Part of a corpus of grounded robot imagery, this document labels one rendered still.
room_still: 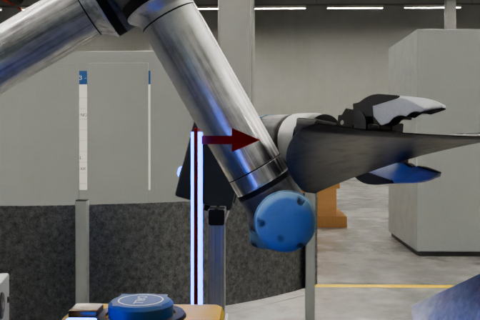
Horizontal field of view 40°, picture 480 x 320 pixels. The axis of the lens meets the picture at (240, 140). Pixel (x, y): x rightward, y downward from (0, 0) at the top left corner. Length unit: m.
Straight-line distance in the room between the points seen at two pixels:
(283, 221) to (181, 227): 1.63
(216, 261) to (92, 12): 0.50
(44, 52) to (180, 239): 1.53
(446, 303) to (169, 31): 0.44
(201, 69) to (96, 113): 6.00
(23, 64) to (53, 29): 0.07
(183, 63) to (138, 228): 1.60
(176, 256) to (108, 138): 4.42
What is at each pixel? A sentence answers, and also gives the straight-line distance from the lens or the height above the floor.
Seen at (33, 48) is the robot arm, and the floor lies 1.31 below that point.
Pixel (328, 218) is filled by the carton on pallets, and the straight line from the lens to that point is 8.77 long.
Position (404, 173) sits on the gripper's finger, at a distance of 0.76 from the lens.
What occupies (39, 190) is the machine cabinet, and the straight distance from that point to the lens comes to 6.97.
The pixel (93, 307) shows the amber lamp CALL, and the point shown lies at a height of 1.08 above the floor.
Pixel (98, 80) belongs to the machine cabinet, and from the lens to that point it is 6.81.
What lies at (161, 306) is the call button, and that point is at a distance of 0.41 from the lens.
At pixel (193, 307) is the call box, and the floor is 1.07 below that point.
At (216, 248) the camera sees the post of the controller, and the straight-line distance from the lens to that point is 1.20.
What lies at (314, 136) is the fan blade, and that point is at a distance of 0.59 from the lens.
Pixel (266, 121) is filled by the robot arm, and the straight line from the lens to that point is 0.95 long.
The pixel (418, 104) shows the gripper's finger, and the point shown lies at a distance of 0.75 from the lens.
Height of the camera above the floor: 1.18
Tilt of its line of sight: level
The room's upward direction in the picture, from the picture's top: straight up
